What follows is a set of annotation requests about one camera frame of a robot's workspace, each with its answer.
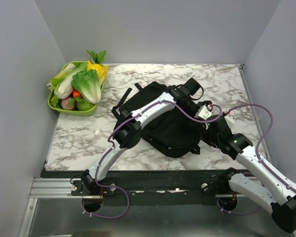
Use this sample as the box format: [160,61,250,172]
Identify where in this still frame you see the white bok choy toy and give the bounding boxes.
[47,62,87,99]

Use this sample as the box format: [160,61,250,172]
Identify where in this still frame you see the purple cable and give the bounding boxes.
[81,100,223,219]
[217,103,296,228]

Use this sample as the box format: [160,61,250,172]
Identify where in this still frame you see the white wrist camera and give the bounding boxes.
[195,105,212,120]
[224,115,235,127]

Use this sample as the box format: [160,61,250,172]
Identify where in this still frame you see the green round vegetable toy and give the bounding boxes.
[76,98,95,111]

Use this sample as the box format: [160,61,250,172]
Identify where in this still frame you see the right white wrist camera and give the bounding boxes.
[224,115,235,127]

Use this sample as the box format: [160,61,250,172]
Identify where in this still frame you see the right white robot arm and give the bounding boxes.
[202,116,296,233]

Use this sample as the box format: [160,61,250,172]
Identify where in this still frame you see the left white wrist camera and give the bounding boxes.
[195,105,212,120]

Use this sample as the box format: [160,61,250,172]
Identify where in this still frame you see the green plastic basket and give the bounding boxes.
[47,61,109,116]

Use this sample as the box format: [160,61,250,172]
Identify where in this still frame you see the black student backpack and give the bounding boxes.
[111,81,205,158]

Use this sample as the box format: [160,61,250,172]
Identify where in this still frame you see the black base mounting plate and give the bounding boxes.
[41,168,237,210]

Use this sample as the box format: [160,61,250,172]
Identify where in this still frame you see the aluminium rail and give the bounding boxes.
[30,178,72,198]

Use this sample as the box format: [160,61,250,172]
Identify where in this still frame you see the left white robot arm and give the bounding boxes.
[81,78,205,195]

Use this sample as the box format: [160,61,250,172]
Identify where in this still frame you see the pink radish toy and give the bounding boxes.
[61,97,76,111]

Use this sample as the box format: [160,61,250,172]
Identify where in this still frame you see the yellow leafy vegetable toy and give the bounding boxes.
[87,60,109,86]

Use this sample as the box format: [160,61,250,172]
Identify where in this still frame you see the orange carrot toy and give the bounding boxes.
[73,90,82,99]

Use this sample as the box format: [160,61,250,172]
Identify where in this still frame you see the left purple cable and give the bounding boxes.
[81,100,223,219]

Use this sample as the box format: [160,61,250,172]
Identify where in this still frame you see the green lettuce toy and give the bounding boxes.
[71,69,102,104]

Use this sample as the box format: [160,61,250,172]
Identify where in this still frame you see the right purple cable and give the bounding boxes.
[217,103,296,228]

